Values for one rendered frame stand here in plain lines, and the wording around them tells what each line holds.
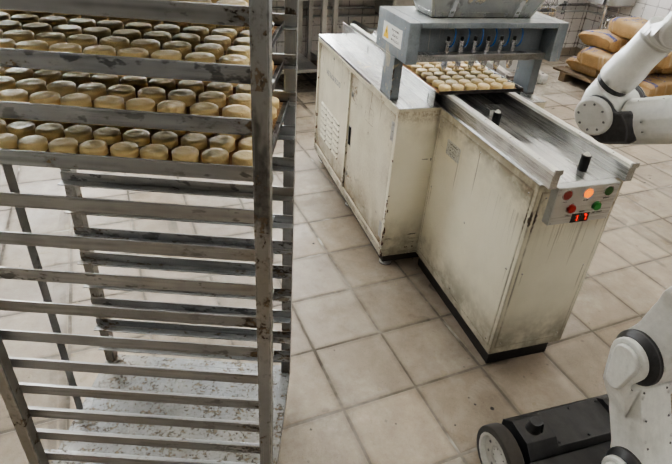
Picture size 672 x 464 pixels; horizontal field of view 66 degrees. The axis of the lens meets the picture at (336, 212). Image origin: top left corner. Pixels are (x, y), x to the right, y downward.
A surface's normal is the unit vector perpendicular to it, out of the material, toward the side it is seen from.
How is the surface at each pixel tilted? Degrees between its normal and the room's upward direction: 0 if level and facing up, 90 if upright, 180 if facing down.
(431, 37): 90
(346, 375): 0
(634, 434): 90
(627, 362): 90
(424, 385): 0
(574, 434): 0
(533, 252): 90
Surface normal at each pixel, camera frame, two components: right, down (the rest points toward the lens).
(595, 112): -0.82, 0.36
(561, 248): 0.29, 0.52
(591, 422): 0.06, -0.85
